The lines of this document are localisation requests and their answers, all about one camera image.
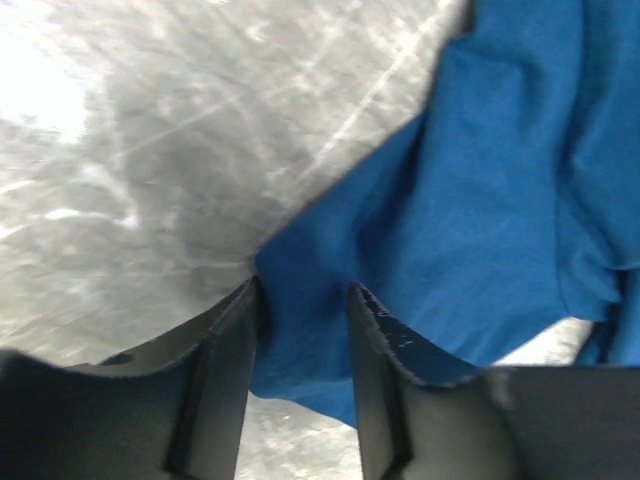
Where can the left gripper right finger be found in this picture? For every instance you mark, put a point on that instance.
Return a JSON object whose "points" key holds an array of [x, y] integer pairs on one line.
{"points": [[423, 413]]}

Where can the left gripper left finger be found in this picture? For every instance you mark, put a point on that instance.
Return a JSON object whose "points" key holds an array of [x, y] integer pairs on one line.
{"points": [[170, 408]]}

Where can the blue t-shirt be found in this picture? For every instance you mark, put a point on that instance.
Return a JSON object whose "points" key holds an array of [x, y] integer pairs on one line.
{"points": [[509, 203]]}

